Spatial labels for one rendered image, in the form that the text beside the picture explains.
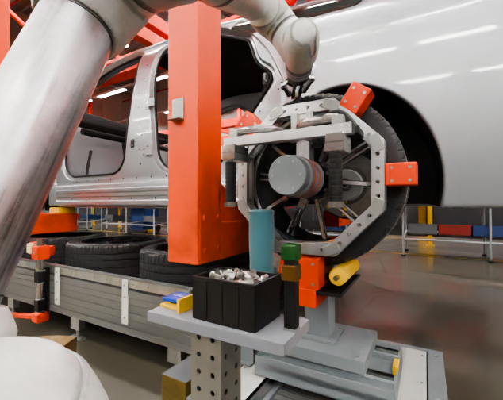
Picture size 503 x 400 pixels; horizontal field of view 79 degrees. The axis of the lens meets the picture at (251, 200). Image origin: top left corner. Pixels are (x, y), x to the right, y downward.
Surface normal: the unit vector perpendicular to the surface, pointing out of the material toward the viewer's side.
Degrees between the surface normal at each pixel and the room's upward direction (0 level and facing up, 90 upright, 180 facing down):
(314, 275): 90
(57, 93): 86
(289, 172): 90
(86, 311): 90
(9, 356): 5
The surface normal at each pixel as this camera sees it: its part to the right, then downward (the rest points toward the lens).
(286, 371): -0.50, -0.01
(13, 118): 0.44, -0.27
